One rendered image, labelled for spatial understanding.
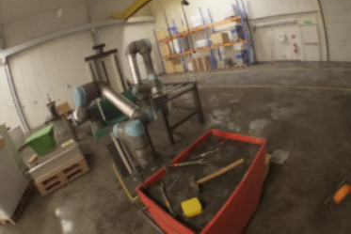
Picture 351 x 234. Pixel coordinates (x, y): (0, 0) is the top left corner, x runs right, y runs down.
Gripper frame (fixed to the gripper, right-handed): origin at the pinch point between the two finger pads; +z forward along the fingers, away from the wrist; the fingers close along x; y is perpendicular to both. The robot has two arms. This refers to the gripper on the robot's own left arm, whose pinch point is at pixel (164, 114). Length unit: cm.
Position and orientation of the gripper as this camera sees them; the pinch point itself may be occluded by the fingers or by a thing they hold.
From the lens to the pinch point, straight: 114.5
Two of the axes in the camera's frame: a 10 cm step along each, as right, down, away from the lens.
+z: 3.0, 9.4, -1.3
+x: 8.8, -2.2, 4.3
